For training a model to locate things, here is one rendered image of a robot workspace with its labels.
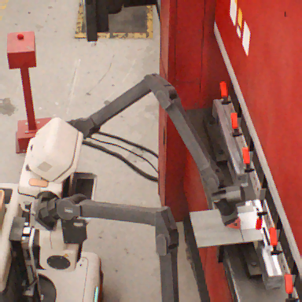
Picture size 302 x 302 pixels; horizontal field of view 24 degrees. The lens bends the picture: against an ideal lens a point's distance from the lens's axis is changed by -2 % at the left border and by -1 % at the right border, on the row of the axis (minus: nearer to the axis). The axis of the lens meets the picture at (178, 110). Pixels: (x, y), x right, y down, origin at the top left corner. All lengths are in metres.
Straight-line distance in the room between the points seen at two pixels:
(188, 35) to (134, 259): 1.38
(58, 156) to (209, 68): 1.05
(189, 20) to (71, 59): 2.22
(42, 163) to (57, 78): 2.53
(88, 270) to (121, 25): 2.52
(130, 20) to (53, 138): 3.10
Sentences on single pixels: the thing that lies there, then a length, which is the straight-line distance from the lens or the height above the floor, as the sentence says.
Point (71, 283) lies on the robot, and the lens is 3.62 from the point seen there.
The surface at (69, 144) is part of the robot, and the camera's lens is 2.74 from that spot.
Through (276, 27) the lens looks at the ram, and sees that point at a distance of 2.34.
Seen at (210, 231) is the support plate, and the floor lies 1.00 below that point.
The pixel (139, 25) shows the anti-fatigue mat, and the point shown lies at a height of 0.01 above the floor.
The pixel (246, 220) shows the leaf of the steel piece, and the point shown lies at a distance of 2.94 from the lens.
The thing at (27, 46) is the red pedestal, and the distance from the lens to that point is 4.17.
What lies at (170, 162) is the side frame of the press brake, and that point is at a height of 0.51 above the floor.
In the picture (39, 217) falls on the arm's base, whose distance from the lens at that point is 2.69.
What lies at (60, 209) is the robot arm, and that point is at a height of 1.26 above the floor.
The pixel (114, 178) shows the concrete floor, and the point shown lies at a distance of 4.44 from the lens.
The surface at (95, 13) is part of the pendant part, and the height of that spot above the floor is 1.40.
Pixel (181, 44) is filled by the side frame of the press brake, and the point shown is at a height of 1.28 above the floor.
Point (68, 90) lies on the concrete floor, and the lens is 5.08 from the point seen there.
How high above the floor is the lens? 3.25
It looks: 42 degrees down
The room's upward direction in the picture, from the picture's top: 2 degrees clockwise
